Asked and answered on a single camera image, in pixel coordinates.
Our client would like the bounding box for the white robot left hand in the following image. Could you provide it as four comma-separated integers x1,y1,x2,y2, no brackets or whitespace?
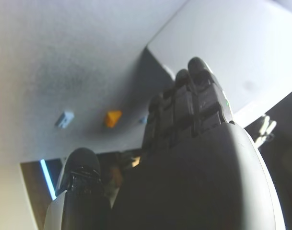
44,57,287,230

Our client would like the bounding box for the brown cardboard box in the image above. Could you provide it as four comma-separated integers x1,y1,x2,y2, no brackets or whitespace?
146,0,292,127

